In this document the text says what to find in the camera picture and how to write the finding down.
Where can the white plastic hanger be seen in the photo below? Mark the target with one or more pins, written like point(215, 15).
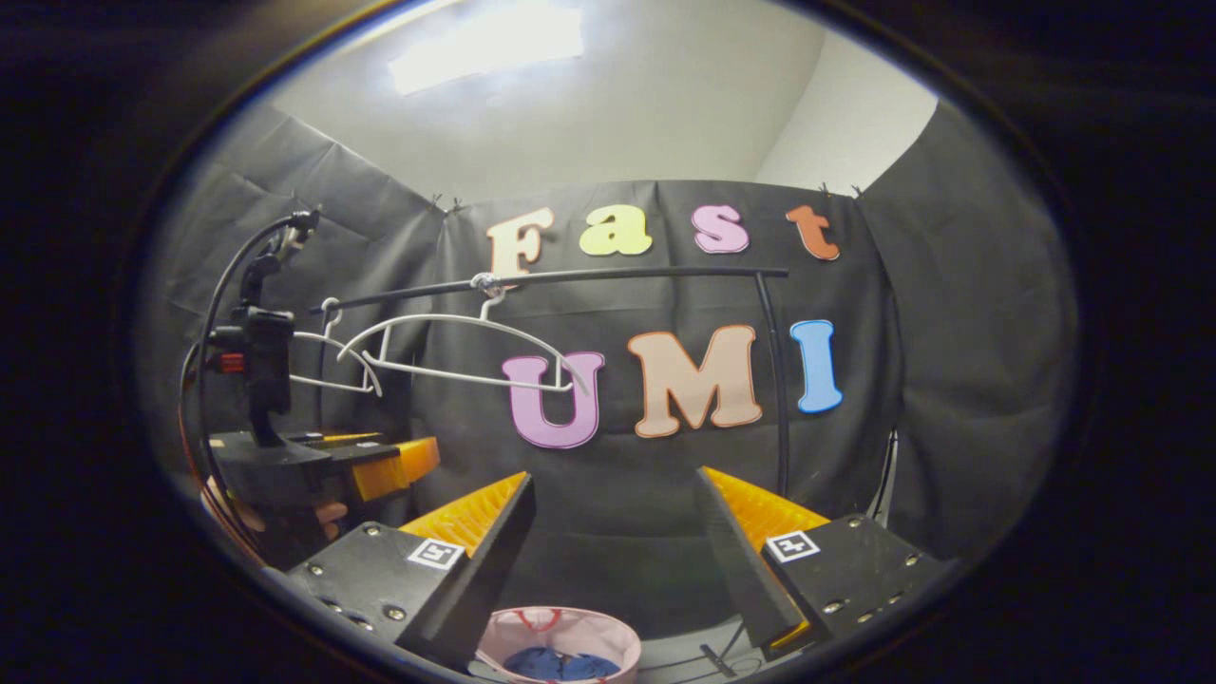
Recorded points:
point(446, 317)
point(366, 370)

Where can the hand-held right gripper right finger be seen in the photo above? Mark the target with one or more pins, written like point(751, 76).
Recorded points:
point(741, 570)

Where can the black light stand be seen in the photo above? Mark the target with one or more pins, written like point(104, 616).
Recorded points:
point(888, 465)

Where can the pink laundry hamper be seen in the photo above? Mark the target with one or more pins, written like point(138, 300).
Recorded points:
point(589, 627)

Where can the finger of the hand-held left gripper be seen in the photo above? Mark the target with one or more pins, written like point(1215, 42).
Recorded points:
point(394, 467)
point(347, 439)

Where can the blue shirt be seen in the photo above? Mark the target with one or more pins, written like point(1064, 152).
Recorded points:
point(560, 665)

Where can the ceiling light panel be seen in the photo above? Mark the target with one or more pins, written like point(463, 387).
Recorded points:
point(484, 47)

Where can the black clothes rack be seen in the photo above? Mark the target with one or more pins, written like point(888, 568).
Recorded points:
point(665, 274)

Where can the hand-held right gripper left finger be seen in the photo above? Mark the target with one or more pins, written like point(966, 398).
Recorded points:
point(475, 589)

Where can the black backdrop cloth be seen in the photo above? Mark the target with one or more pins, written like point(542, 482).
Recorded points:
point(950, 332)

